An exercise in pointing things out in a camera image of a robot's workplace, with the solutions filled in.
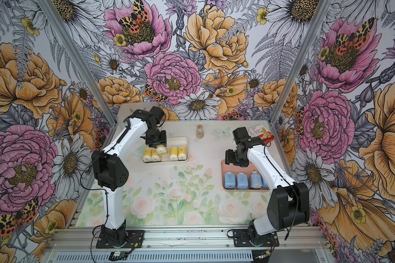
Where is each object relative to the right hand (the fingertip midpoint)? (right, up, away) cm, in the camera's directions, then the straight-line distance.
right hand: (231, 165), depth 84 cm
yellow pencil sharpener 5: (-26, +5, +12) cm, 29 cm away
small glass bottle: (-16, +18, +27) cm, 36 cm away
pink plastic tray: (+4, -5, +13) cm, 15 cm away
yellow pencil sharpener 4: (-31, +4, +11) cm, 33 cm away
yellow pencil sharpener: (-46, +3, +10) cm, 47 cm away
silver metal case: (-63, +32, +25) cm, 75 cm away
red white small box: (+24, +18, +28) cm, 41 cm away
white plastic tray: (-31, +11, +22) cm, 40 cm away
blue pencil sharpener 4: (+17, -10, +1) cm, 20 cm away
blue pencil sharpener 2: (+5, -9, +1) cm, 11 cm away
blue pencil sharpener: (-1, -8, +2) cm, 9 cm away
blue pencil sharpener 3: (+12, -8, 0) cm, 14 cm away
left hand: (-37, +8, +4) cm, 38 cm away
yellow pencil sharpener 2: (-41, +3, +11) cm, 43 cm away
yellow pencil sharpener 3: (-36, +8, +2) cm, 36 cm away
